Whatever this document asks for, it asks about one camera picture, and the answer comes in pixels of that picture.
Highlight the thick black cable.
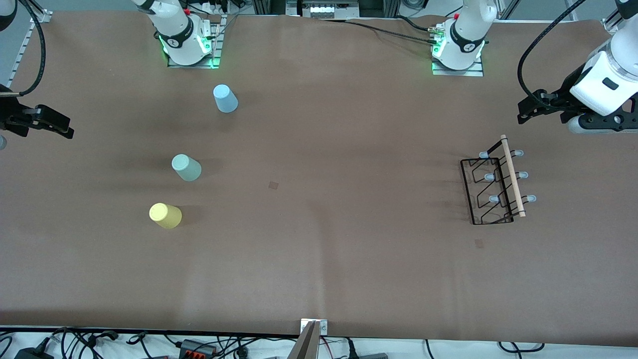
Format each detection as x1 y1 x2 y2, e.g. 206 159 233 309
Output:
396 15 434 33

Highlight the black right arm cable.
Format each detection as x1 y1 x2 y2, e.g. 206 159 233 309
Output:
17 0 46 96

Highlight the brown table cover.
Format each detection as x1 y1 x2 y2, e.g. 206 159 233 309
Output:
0 10 638 346

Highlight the yellow plastic cup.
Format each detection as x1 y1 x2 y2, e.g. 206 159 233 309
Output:
149 202 183 230

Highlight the light blue plastic cup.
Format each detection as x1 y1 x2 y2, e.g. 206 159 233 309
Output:
213 84 239 114

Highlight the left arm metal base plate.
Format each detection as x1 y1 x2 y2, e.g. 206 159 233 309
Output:
432 52 484 77

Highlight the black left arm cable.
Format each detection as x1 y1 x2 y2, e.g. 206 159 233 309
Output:
517 0 589 108

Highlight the mint green plastic cup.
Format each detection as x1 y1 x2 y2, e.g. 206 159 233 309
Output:
171 154 202 182

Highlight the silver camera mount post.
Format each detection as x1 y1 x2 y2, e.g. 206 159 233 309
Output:
288 319 328 359

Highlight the black braided cable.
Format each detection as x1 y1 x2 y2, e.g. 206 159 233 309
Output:
319 17 439 46

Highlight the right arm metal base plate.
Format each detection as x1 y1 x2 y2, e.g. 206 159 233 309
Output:
167 15 223 69

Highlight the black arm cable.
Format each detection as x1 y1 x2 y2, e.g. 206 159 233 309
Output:
517 0 589 108
17 0 46 96

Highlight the grey electronics box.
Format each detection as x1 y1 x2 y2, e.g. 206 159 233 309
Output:
287 0 359 19

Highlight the black power plug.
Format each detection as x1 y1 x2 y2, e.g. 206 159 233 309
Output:
344 338 389 359

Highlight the black wire cup holder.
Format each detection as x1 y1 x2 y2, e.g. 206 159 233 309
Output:
460 134 538 226

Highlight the looped black cable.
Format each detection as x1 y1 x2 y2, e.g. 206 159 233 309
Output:
497 341 545 356

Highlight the black power adapter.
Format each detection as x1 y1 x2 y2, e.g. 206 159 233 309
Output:
14 346 54 359

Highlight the black orange connector block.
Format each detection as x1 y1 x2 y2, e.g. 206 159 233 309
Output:
178 339 218 358

